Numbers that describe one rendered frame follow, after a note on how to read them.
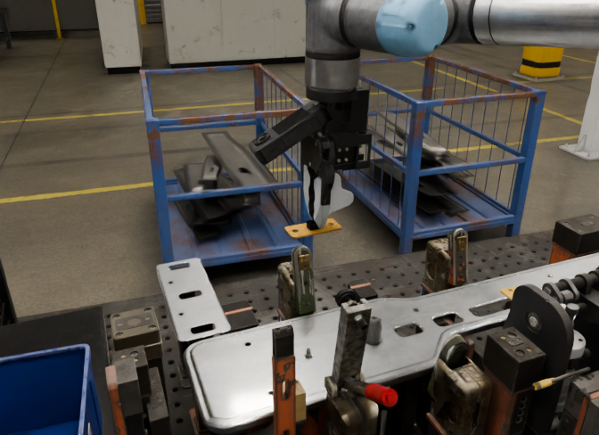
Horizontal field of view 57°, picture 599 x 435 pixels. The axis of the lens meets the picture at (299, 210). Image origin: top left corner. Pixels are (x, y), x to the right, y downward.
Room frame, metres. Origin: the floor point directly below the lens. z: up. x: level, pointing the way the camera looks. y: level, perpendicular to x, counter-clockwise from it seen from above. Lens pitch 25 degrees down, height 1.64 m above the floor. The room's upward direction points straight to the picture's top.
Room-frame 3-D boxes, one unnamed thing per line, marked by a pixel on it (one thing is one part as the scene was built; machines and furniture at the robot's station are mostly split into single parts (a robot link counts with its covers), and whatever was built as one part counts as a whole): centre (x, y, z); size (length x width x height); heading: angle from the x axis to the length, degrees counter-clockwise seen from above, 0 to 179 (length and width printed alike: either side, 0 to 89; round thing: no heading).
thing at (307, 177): (0.79, -0.04, 1.30); 0.06 x 0.03 x 0.09; 112
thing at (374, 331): (0.80, -0.13, 1.02); 0.03 x 0.03 x 0.07
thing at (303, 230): (0.76, -0.02, 1.26); 0.08 x 0.04 x 0.01; 112
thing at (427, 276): (1.07, -0.33, 0.87); 0.12 x 0.09 x 0.35; 22
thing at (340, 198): (0.75, -0.05, 1.30); 0.06 x 0.03 x 0.09; 112
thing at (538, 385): (0.60, -0.37, 1.09); 0.10 x 0.01 x 0.01; 112
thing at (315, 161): (0.77, -0.05, 1.41); 0.09 x 0.08 x 0.12; 112
